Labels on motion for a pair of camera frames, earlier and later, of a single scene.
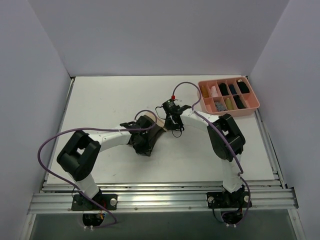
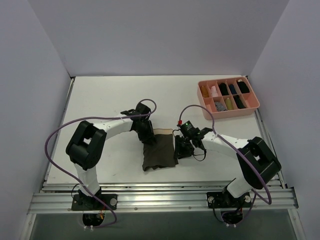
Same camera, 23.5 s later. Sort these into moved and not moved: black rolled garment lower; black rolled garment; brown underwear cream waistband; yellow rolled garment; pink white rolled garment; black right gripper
Moved: brown underwear cream waistband; black right gripper
Not moved: black rolled garment lower; pink white rolled garment; black rolled garment; yellow rolled garment
